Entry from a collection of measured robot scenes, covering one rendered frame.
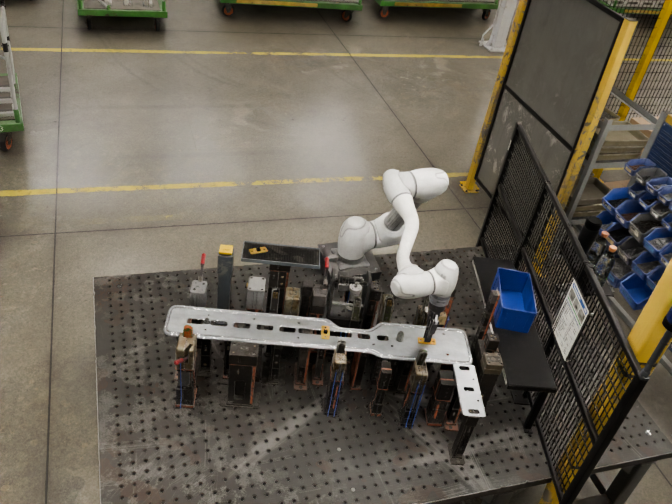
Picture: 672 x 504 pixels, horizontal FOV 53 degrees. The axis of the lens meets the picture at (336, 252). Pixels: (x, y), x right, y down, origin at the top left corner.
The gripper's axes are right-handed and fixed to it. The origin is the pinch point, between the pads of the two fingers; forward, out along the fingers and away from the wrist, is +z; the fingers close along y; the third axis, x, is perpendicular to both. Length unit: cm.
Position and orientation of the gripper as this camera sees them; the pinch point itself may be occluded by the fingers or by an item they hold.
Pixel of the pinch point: (428, 334)
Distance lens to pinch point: 312.1
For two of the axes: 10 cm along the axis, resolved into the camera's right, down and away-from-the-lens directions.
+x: 9.9, 1.0, 0.9
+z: -1.3, 7.9, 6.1
